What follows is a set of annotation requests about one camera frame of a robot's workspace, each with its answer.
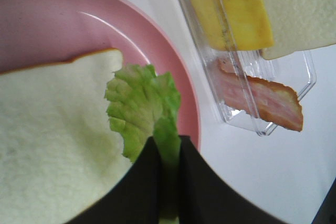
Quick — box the upright bread slice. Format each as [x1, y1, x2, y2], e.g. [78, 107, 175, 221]
[262, 0, 335, 60]

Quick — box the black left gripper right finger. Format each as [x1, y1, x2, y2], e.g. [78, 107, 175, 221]
[178, 135, 284, 224]

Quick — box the bacon strip from tray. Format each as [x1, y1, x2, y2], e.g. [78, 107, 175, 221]
[215, 59, 303, 132]

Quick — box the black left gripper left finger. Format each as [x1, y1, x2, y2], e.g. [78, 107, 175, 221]
[68, 137, 161, 224]

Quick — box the bread slice base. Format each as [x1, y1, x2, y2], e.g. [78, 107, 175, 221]
[1, 49, 131, 223]

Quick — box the green lettuce leaf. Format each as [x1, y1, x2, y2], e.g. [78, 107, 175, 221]
[104, 64, 181, 222]

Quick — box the yellow cheese slice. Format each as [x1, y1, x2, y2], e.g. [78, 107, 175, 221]
[190, 0, 274, 51]

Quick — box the clear right plastic tray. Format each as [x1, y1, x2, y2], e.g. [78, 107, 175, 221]
[178, 0, 317, 136]

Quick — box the pink round plate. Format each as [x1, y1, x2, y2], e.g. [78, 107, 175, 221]
[1, 0, 201, 147]

